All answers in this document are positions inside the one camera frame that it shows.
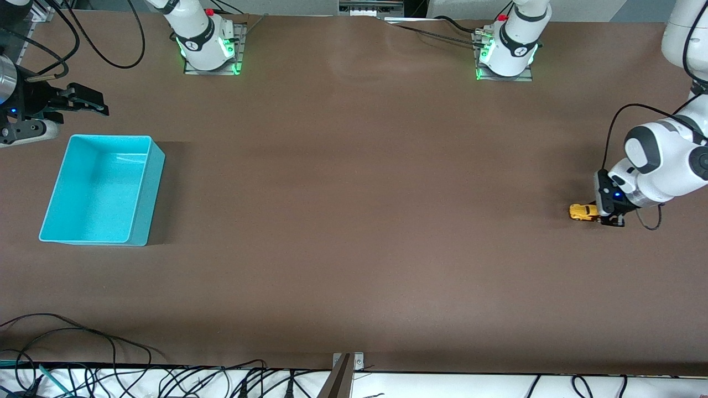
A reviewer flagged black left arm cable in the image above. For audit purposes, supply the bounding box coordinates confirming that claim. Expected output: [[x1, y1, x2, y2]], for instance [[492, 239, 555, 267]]
[[603, 0, 708, 173]]

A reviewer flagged long black looping cable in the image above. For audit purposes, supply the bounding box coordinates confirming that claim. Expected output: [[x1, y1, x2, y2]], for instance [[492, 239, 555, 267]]
[[0, 313, 166, 398]]

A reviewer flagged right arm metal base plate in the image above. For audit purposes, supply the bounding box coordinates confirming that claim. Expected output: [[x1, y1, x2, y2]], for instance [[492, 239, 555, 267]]
[[184, 23, 248, 76]]

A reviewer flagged teal cable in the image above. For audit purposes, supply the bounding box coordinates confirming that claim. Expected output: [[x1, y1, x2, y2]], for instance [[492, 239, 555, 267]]
[[0, 359, 72, 396]]

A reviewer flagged thick black base cable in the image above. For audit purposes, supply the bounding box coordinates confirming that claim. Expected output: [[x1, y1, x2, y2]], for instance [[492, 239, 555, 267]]
[[434, 15, 483, 35]]

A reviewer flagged thin grey cable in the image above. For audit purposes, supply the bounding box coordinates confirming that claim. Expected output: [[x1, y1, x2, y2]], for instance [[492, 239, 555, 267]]
[[242, 14, 270, 39]]

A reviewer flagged grey metal bar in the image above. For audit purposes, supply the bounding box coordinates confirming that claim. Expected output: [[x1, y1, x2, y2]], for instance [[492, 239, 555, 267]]
[[316, 354, 353, 398]]

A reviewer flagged aluminium frame rail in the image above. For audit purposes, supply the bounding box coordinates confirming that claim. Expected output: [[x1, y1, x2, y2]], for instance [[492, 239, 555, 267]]
[[28, 0, 56, 23]]

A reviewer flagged thin black table cable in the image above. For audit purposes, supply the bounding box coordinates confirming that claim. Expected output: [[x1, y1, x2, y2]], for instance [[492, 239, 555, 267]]
[[384, 18, 487, 47]]

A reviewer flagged yellow beetle toy car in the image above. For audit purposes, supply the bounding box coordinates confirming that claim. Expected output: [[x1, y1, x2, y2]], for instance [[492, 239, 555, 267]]
[[570, 203, 601, 222]]

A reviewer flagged grey power strip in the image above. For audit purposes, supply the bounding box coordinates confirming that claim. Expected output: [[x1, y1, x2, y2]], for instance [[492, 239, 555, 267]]
[[339, 0, 404, 17]]

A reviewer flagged turquoise plastic bin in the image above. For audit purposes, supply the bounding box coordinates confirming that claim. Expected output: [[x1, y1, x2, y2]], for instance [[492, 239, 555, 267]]
[[39, 134, 166, 247]]

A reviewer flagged black cable tangle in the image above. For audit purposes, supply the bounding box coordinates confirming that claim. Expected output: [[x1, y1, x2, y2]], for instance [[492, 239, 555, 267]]
[[149, 359, 310, 398]]

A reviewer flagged long black right arm cable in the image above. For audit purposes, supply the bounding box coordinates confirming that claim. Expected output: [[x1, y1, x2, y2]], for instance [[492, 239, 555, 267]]
[[53, 0, 145, 70]]

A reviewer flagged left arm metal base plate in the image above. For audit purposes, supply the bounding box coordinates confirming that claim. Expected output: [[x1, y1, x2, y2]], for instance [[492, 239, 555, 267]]
[[475, 30, 535, 82]]

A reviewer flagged black cable with metal plug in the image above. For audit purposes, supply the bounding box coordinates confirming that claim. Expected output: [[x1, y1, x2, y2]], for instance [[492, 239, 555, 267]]
[[0, 0, 81, 82]]

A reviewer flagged thin black looping cable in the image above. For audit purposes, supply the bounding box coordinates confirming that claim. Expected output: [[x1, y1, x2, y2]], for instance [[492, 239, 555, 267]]
[[0, 328, 153, 387]]

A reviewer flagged metal bracket plate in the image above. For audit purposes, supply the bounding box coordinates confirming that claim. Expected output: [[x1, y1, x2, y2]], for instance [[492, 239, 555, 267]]
[[332, 352, 365, 372]]

